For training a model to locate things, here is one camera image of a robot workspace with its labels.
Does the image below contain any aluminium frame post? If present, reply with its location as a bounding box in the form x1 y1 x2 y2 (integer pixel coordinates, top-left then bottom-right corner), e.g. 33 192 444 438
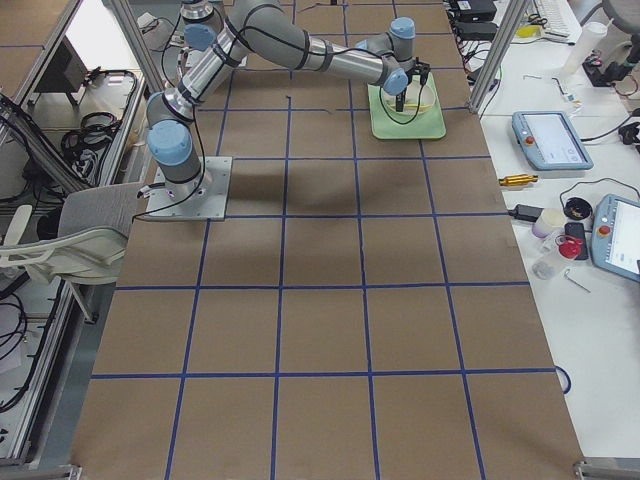
467 0 528 113

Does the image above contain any black power adapter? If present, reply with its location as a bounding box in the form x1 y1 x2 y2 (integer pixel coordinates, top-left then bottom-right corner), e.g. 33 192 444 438
507 204 543 223

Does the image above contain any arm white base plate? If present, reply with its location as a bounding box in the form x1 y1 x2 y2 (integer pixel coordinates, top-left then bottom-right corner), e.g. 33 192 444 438
146 156 233 221

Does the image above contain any light green tray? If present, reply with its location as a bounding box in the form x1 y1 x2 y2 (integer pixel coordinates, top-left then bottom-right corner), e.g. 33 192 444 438
368 74 446 140

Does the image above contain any grey office chair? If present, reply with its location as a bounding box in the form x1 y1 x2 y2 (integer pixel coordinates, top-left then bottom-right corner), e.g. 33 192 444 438
1 182 142 285

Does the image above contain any white round plate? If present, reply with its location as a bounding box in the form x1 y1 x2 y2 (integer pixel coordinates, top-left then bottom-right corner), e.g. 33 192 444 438
382 78 436 121

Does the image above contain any teach pendant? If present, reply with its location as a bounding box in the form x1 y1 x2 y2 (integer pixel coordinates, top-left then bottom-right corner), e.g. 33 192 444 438
511 111 593 171
591 194 639 282

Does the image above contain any far teach pendant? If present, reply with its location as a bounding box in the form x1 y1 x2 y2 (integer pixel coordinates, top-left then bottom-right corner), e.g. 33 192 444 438
511 111 593 171

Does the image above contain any gold metal cylinder tool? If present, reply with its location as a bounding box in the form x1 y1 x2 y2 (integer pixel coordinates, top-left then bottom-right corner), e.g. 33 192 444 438
498 174 539 188

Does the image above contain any white plastic jar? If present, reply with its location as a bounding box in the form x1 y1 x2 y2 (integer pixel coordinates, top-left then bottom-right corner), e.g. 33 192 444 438
532 208 566 239

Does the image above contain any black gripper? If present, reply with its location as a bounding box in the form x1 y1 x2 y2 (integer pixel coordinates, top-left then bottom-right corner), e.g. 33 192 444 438
392 57 431 114

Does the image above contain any red round cap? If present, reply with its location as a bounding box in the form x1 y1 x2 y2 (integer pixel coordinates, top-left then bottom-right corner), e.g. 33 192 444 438
557 235 583 260

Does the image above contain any robot arm grey silver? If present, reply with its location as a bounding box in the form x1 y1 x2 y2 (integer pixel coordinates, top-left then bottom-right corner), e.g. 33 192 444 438
140 1 431 220
180 0 219 23

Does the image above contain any yellow plastic fork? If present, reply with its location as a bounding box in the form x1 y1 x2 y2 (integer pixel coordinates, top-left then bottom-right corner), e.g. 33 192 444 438
403 102 434 112

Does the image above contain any near teach pendant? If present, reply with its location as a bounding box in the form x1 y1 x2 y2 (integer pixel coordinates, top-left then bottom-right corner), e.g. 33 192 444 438
591 194 639 282

